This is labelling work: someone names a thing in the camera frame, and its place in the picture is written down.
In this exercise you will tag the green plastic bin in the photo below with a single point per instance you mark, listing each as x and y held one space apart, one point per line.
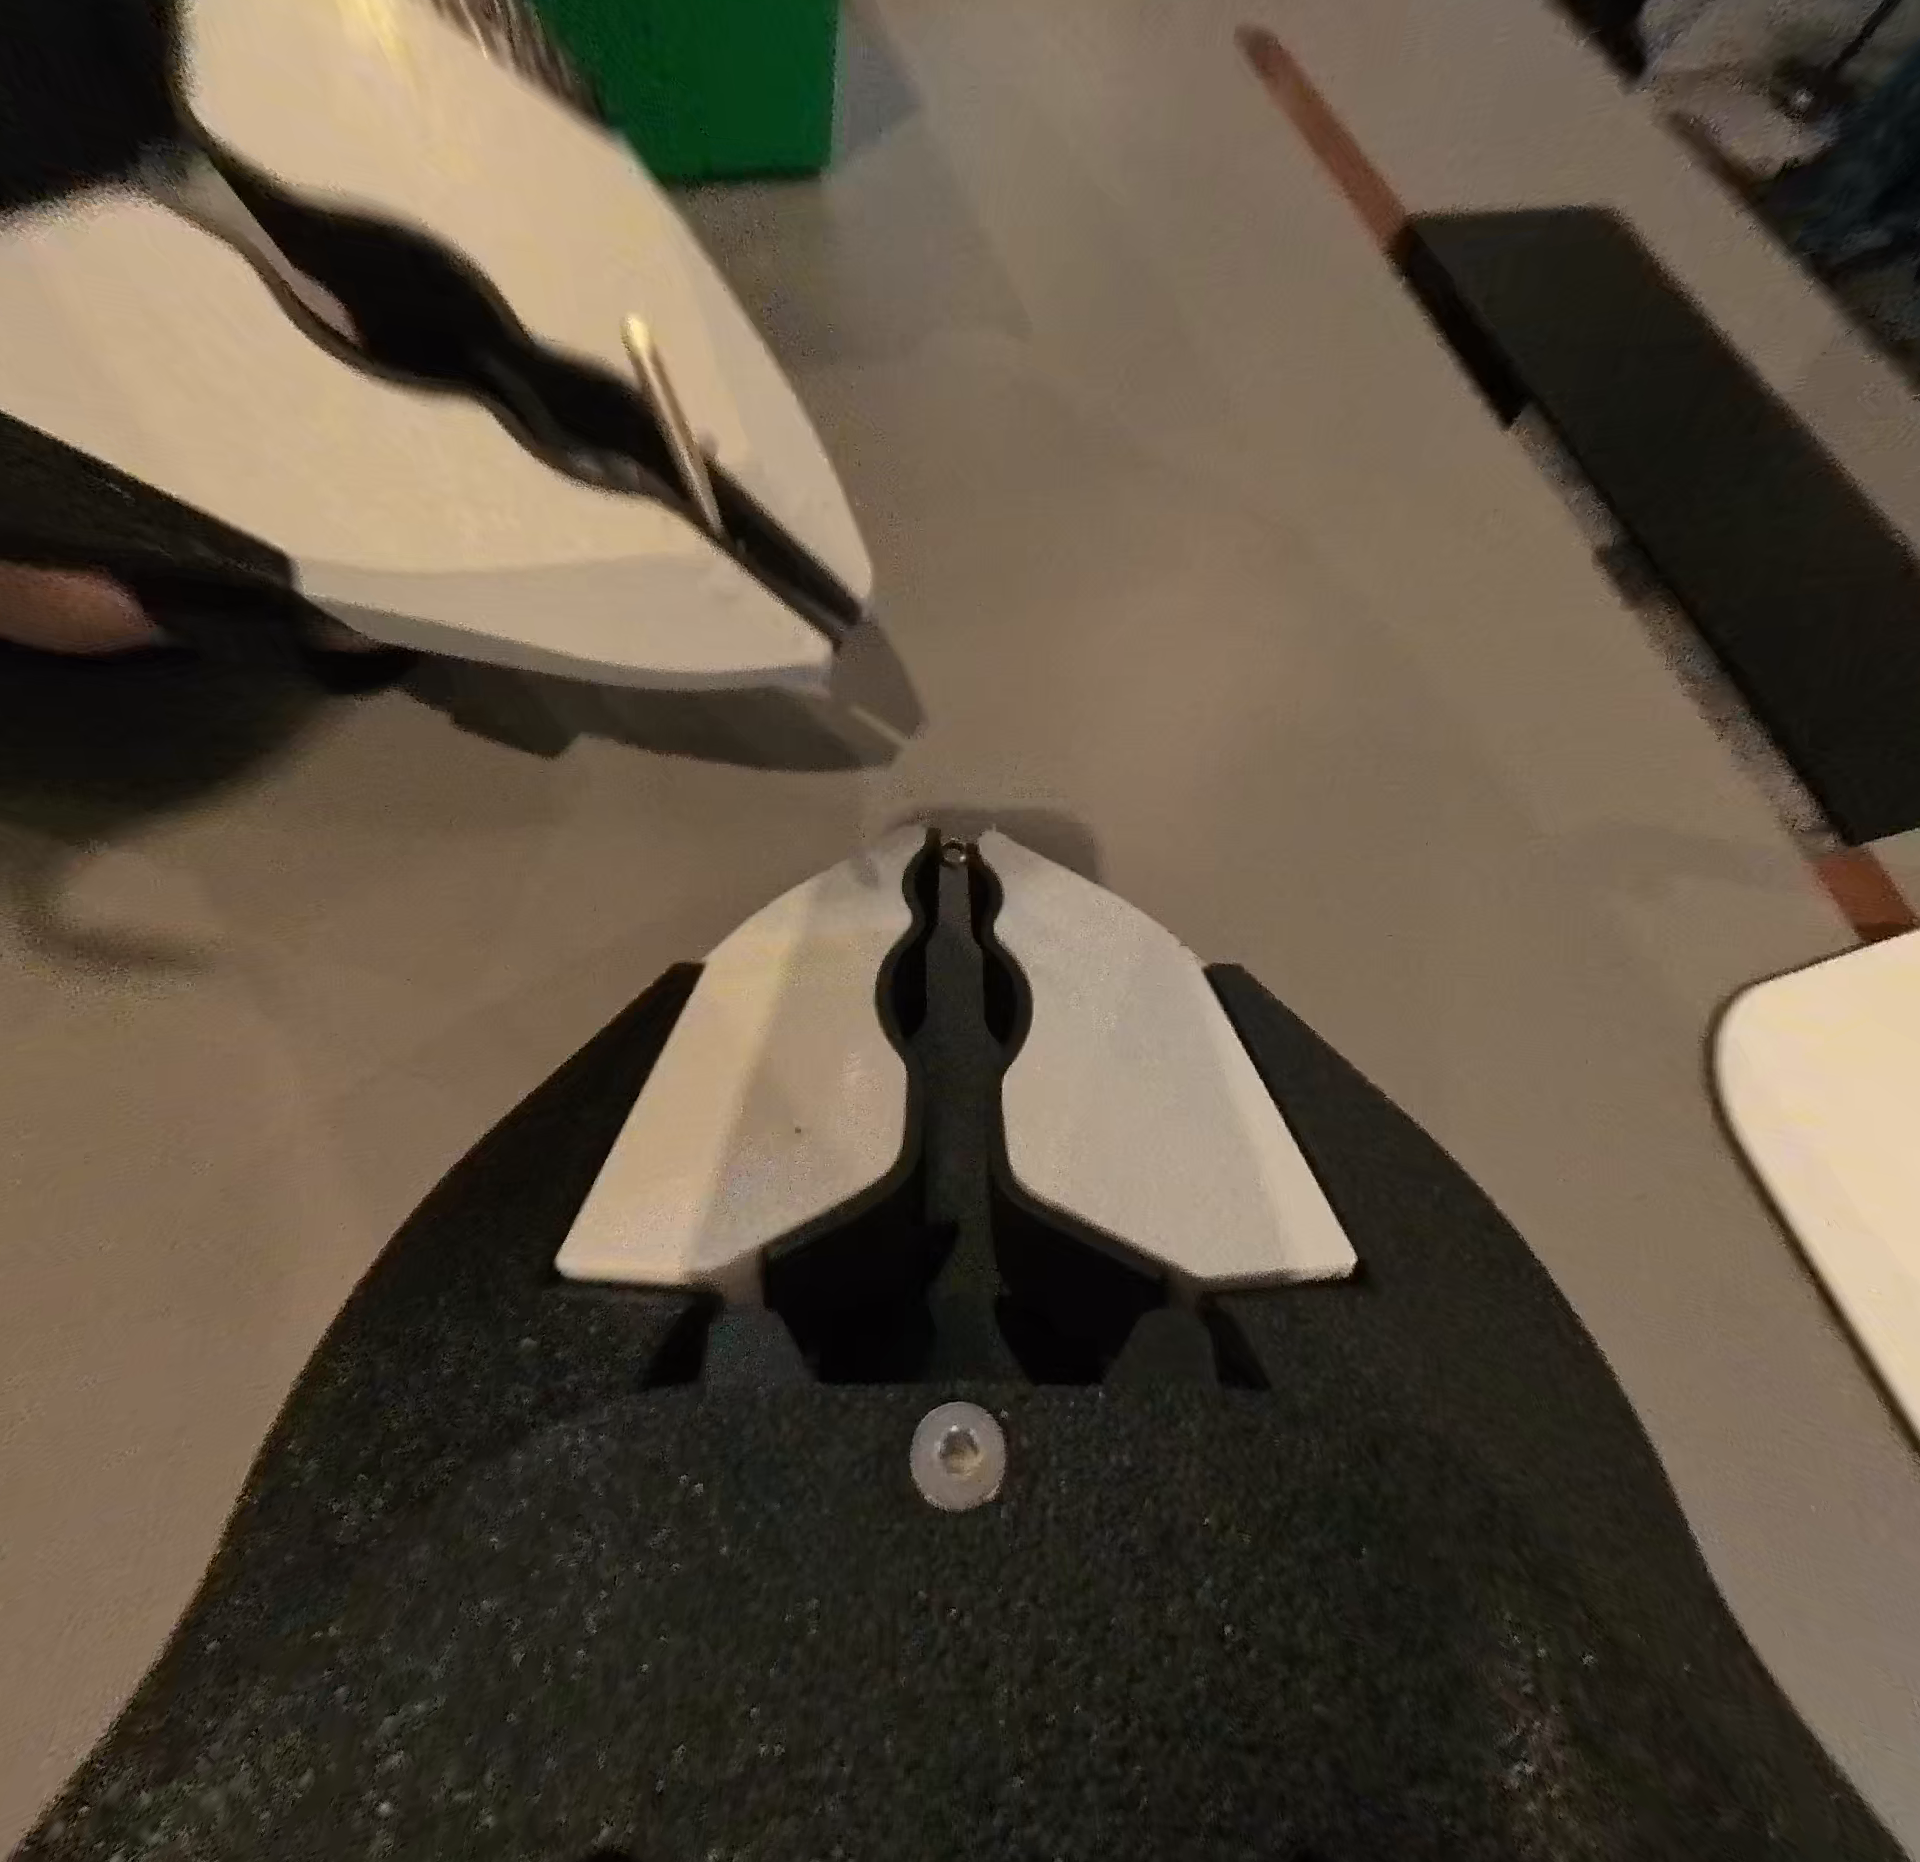
706 62

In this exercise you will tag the long metal screw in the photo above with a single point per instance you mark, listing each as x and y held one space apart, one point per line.
674 423

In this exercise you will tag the person's left hand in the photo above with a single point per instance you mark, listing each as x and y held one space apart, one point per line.
76 609

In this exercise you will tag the white document stand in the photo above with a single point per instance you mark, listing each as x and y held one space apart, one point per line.
1845 1142

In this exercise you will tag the grey desk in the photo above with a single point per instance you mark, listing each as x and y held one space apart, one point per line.
1198 541

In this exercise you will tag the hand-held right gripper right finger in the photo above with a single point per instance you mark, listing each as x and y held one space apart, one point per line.
1154 1113

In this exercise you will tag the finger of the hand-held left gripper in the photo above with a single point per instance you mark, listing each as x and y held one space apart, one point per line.
226 423
495 165

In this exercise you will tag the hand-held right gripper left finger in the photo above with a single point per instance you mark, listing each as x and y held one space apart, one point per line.
751 1113

